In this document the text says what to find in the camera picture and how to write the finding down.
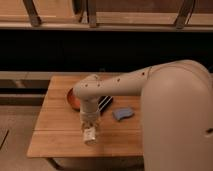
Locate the blue sponge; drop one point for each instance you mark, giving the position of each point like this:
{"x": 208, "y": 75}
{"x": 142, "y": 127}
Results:
{"x": 123, "y": 113}

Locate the brown ceramic bowl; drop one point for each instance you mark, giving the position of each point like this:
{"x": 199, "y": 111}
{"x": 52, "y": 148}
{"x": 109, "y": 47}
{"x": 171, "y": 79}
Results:
{"x": 73, "y": 101}

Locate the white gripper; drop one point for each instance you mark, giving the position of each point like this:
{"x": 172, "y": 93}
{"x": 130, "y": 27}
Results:
{"x": 89, "y": 120}

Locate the wooden table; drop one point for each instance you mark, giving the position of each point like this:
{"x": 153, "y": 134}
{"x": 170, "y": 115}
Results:
{"x": 58, "y": 131}

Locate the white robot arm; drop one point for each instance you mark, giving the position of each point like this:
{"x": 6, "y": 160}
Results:
{"x": 176, "y": 107}

